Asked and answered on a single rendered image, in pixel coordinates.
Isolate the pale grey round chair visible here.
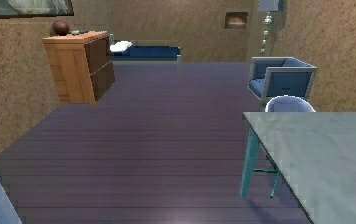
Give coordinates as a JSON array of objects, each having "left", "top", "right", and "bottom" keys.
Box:
[{"left": 264, "top": 95, "right": 317, "bottom": 113}]

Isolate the brown ball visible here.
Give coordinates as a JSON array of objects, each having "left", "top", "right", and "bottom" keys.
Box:
[{"left": 51, "top": 19, "right": 71, "bottom": 37}]

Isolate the blue grey armchair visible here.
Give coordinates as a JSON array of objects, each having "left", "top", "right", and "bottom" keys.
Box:
[{"left": 247, "top": 56, "right": 318, "bottom": 104}]

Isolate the grey floor lamp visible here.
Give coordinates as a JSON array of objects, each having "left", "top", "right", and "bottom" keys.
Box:
[{"left": 256, "top": 0, "right": 281, "bottom": 57}]

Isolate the orange wooden chest of drawers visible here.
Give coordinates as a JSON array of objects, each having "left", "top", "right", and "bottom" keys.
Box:
[{"left": 42, "top": 30, "right": 116, "bottom": 107}]

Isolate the white pillow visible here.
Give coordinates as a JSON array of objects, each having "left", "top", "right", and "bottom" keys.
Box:
[{"left": 109, "top": 40, "right": 134, "bottom": 53}]

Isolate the blue bed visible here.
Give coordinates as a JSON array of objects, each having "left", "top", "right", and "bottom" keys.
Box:
[{"left": 109, "top": 33, "right": 183, "bottom": 65}]

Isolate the framed wall picture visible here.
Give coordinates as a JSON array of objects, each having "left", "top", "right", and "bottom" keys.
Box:
[{"left": 0, "top": 0, "right": 75, "bottom": 19}]

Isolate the small brown framed picture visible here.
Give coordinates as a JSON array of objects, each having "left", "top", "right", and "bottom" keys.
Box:
[{"left": 223, "top": 11, "right": 249, "bottom": 30}]

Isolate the grey table with teal legs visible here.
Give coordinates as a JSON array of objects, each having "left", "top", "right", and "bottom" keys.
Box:
[{"left": 239, "top": 111, "right": 356, "bottom": 224}]

